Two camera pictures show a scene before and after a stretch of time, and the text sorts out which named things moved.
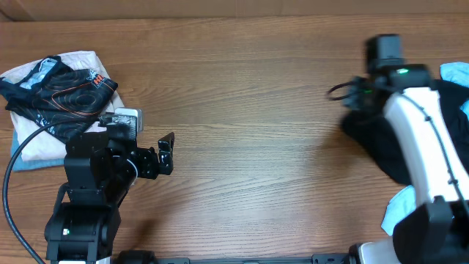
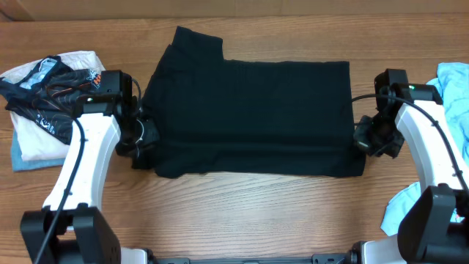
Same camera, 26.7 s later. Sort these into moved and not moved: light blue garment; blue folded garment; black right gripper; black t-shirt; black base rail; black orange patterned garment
Moved: black right gripper; black t-shirt
Not moved: black orange patterned garment; light blue garment; black base rail; blue folded garment
